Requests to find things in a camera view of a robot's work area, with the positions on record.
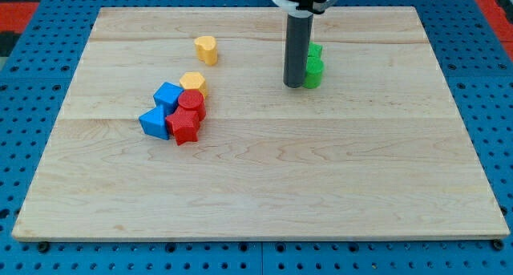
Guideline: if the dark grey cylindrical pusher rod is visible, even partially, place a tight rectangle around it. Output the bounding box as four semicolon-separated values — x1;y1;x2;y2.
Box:
283;14;313;88

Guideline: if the red star block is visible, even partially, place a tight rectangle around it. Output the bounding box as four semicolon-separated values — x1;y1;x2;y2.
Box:
165;107;200;145

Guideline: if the blue triangle block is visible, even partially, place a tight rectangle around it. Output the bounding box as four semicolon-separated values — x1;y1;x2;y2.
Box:
139;105;169;140

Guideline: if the green block behind rod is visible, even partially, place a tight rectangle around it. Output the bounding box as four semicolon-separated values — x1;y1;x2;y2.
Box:
308;42;323;59

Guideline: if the green cylinder block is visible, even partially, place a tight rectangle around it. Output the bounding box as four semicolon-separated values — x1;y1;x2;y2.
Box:
303;57;325;89

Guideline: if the yellow heart block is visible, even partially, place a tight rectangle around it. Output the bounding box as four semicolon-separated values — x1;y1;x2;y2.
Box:
194;36;218;66

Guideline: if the yellow hexagon block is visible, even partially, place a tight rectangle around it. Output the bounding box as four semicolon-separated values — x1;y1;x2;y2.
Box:
179;71;208;98

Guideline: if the red cylinder block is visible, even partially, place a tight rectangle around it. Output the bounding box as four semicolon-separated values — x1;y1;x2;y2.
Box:
178;90;206;121

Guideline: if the blue cube block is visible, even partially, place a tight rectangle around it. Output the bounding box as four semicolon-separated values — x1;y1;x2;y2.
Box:
153;82;184;115

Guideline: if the wooden board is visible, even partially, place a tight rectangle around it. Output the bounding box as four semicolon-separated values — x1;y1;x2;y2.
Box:
12;6;510;242

